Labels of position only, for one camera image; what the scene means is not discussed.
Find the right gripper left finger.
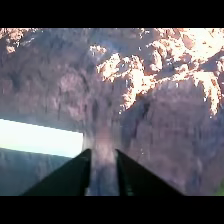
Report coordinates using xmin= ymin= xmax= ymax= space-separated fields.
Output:
xmin=21 ymin=148 xmax=92 ymax=197

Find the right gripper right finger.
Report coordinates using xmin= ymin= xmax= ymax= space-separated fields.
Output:
xmin=115 ymin=148 xmax=185 ymax=197

